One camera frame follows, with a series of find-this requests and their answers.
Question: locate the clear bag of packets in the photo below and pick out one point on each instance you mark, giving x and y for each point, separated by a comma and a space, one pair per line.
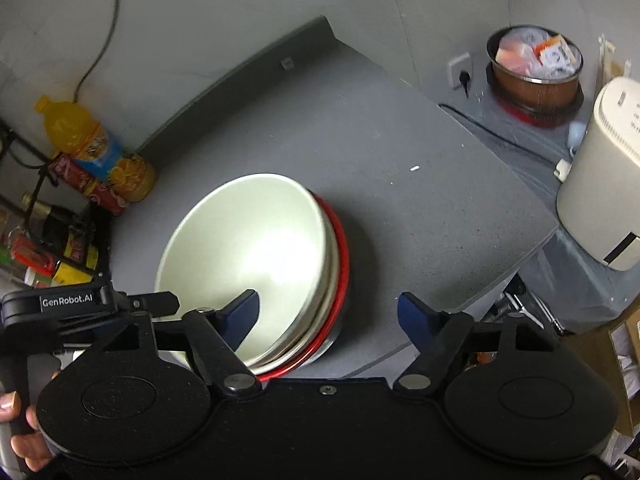
515, 50

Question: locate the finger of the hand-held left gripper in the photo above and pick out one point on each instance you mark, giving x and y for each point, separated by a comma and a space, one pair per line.
147, 303
85, 332

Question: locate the brown cardboard box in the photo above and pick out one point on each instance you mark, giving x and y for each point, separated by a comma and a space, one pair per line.
595, 355

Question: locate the red snack packet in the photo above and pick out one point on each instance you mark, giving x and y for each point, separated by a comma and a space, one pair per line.
32, 255

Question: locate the white wall socket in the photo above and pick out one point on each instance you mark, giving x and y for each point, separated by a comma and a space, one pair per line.
457, 67

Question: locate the brown cooking pot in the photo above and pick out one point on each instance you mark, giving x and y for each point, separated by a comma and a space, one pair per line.
530, 92

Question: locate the red and black cooker base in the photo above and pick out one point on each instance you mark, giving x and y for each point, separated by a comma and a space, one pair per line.
525, 116

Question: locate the small grey clip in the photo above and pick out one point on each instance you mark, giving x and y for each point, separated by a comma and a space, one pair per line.
287, 63

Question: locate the orange and white packet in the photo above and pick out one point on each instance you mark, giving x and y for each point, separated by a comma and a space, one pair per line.
552, 52

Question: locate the dark glass bottle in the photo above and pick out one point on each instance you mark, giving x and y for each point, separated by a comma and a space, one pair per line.
47, 210

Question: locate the red soda can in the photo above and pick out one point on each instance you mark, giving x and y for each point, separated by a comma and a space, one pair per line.
95, 187

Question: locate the red rimmed plate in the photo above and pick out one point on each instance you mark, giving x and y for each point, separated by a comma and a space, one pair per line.
344, 265

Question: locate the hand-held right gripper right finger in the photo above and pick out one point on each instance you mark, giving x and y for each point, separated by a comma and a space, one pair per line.
415, 317

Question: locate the orange juice bottle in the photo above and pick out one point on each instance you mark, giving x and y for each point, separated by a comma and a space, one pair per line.
80, 135

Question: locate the beige cardboard piece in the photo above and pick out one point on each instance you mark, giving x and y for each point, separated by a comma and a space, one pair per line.
607, 60

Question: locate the yellow snack packet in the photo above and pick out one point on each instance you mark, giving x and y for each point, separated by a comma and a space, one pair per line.
72, 272

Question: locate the person's left hand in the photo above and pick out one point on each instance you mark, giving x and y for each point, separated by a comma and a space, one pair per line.
31, 447

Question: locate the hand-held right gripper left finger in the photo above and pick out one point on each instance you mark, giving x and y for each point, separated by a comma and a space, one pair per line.
245, 316

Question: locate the cream kitchen appliance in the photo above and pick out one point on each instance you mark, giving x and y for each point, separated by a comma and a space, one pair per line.
600, 190

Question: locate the small white cup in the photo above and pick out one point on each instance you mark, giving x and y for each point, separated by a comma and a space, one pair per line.
576, 135

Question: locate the deep speckled cream bowl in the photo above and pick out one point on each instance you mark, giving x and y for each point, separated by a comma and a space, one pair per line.
250, 245

